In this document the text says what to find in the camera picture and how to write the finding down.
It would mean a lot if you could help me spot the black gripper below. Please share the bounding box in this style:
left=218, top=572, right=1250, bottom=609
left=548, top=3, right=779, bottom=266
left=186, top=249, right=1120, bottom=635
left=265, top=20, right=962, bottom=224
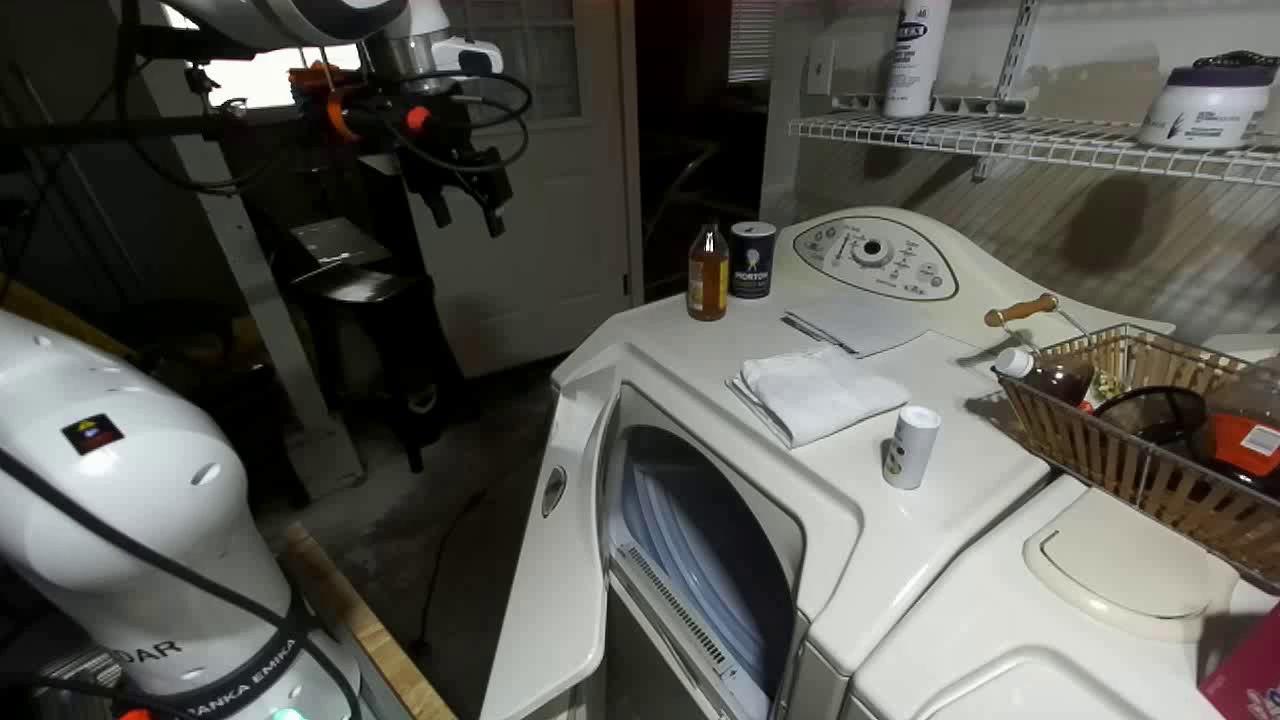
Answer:
left=315, top=65, right=520, bottom=241

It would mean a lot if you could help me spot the white towel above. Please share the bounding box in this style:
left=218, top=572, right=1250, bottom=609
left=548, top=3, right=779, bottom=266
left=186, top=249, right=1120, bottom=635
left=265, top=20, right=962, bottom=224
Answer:
left=734, top=347, right=913, bottom=447

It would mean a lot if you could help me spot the white washing machine door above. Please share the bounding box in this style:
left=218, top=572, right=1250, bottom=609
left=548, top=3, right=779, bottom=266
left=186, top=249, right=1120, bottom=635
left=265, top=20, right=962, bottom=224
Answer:
left=478, top=370, right=624, bottom=720

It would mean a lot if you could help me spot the white front-load washing machine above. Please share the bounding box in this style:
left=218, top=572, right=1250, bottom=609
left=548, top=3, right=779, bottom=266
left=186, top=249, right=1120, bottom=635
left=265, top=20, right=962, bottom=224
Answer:
left=478, top=199, right=1176, bottom=720

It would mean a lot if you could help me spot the white top-load machine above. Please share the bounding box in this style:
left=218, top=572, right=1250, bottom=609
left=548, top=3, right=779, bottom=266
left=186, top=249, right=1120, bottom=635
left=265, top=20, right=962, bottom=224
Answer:
left=852, top=470, right=1280, bottom=720

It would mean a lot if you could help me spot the white panel door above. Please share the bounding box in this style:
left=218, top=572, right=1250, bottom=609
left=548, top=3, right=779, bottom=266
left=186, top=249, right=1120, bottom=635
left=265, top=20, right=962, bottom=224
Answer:
left=397, top=0, right=645, bottom=385

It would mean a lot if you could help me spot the black stand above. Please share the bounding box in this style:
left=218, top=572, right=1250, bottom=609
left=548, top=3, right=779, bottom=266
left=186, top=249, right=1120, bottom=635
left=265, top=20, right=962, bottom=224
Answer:
left=283, top=213, right=451, bottom=470

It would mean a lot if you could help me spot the amber glass bottle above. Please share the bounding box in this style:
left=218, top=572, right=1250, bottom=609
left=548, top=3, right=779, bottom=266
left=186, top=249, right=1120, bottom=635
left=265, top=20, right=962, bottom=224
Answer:
left=684, top=221, right=737, bottom=324

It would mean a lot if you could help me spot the black can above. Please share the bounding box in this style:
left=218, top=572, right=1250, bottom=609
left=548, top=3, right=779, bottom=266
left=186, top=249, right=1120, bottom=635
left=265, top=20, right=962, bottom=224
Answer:
left=726, top=214, right=779, bottom=302

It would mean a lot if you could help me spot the white paper notepad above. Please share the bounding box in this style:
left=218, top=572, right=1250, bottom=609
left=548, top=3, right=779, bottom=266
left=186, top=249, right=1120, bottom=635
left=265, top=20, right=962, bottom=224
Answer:
left=779, top=291, right=931, bottom=361

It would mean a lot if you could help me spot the wooden table edge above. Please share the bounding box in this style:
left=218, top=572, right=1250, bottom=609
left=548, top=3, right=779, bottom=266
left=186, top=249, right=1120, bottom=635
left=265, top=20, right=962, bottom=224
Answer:
left=273, top=516, right=456, bottom=720

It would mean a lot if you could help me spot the white spray can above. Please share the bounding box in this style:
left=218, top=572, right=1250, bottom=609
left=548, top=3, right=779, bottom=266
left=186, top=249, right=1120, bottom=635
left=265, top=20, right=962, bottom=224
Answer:
left=879, top=0, right=958, bottom=120

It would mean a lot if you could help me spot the small white bottle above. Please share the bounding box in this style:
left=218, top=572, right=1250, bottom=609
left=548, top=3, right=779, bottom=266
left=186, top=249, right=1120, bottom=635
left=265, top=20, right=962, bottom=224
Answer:
left=875, top=403, right=944, bottom=497

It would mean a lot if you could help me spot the wooden clothespin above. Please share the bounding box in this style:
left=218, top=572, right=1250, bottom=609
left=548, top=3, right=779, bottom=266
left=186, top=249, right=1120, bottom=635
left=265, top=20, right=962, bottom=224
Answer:
left=981, top=291, right=1061, bottom=333

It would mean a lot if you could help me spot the brown bottle white cap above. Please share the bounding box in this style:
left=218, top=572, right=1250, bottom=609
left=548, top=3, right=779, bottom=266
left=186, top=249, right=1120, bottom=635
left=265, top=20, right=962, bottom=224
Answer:
left=998, top=344, right=1092, bottom=403

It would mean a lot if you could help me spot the brown wicker basket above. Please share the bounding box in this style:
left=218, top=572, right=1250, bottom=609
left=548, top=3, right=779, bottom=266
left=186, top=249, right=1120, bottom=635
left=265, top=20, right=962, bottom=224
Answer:
left=993, top=318, right=1280, bottom=595

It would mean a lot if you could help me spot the white jar dark lid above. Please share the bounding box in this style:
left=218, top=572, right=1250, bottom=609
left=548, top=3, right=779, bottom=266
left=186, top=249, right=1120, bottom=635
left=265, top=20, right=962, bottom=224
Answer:
left=1138, top=46, right=1280, bottom=152

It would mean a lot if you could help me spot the orange box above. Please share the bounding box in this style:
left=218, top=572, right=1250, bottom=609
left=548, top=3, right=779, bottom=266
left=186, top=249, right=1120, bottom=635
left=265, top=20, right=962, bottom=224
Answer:
left=1204, top=413, right=1280, bottom=486

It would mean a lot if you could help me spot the pink box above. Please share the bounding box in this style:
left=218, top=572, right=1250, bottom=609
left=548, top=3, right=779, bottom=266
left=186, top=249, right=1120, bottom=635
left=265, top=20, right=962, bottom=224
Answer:
left=1198, top=602, right=1280, bottom=720

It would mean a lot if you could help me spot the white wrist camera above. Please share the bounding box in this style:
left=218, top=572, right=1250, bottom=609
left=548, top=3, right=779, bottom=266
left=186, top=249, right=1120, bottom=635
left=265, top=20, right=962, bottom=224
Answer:
left=423, top=34, right=507, bottom=81

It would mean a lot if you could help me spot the white wooden post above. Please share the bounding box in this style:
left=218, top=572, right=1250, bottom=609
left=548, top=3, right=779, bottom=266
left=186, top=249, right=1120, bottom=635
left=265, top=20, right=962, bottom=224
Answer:
left=138, top=57, right=368, bottom=500

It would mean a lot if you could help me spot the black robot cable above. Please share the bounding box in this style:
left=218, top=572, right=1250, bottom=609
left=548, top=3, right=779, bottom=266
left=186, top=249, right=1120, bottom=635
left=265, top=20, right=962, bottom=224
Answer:
left=0, top=445, right=363, bottom=720

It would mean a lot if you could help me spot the white wire shelf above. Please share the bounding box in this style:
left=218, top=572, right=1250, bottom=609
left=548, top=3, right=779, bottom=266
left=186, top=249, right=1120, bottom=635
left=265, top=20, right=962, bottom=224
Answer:
left=783, top=111, right=1280, bottom=189

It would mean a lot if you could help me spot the black coiled cable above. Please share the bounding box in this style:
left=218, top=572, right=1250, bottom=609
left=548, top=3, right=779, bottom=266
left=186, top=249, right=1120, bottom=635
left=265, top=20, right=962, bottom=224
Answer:
left=1097, top=381, right=1211, bottom=450

